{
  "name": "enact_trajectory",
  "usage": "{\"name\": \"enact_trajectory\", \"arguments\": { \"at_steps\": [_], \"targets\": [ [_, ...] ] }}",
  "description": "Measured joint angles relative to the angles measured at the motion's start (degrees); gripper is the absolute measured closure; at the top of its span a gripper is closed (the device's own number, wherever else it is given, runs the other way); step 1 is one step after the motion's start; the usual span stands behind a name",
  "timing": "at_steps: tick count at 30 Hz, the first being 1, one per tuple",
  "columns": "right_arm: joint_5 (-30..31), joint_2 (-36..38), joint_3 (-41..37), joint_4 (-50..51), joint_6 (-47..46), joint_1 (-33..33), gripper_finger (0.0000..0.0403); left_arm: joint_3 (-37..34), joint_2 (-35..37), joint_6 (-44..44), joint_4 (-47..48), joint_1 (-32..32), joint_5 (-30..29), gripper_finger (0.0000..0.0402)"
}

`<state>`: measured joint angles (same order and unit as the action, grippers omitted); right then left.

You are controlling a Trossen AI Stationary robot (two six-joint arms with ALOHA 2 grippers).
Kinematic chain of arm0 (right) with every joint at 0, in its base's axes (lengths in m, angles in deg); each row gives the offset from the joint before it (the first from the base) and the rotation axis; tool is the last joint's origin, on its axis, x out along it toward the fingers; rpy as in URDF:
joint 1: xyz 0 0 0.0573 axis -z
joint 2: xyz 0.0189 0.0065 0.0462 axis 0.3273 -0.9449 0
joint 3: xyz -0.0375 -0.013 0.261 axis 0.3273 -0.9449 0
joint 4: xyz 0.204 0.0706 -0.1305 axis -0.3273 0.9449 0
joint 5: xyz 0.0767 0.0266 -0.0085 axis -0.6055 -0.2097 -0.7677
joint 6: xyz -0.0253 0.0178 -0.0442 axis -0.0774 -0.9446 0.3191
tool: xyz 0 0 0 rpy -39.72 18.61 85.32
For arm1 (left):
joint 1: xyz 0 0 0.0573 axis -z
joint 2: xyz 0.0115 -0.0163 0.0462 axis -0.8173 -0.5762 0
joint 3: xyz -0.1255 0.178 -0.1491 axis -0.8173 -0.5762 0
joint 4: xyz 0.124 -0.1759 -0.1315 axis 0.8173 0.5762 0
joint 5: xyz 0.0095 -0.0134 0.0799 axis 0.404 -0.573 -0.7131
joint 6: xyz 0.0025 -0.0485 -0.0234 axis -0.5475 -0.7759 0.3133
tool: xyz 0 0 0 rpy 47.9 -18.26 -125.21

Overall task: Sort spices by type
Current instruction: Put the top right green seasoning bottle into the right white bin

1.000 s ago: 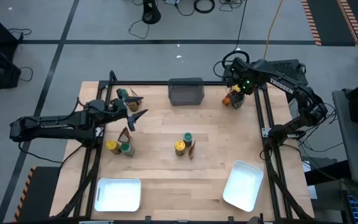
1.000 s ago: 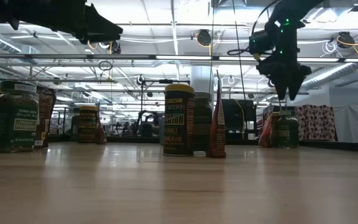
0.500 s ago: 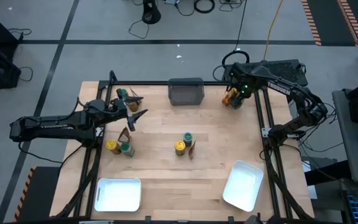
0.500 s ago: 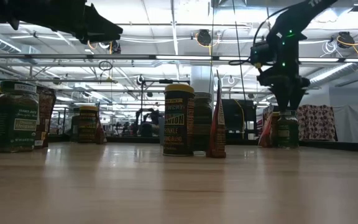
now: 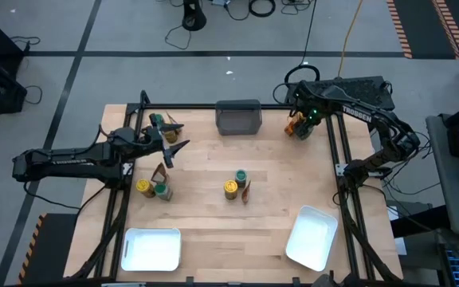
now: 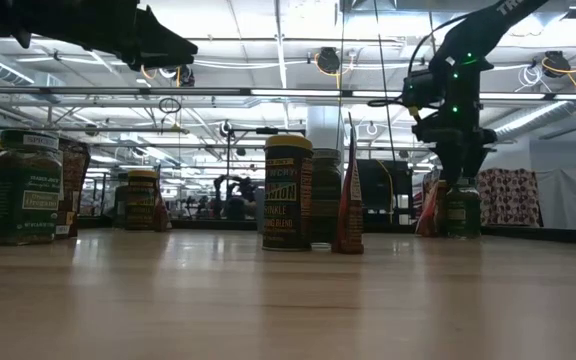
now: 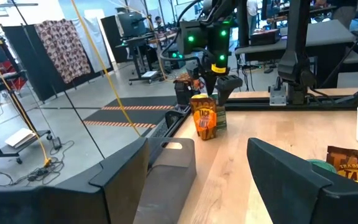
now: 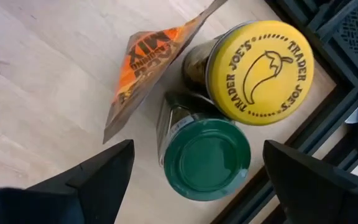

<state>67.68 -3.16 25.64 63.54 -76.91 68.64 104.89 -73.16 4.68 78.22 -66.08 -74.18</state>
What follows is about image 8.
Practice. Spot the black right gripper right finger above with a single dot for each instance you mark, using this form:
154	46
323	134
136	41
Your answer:
315	193

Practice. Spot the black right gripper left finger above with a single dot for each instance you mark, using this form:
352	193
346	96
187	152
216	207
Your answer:
73	193

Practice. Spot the green-lidded oregano jar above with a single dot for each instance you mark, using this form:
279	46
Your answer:
204	158

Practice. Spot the yellow-lidded crunchy onion jar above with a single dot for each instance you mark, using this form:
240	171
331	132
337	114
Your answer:
259	71

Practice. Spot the brown taco seasoning pouch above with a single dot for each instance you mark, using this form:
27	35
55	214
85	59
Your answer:
148	62

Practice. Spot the black aluminium table frame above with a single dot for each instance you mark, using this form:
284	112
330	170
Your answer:
319	130

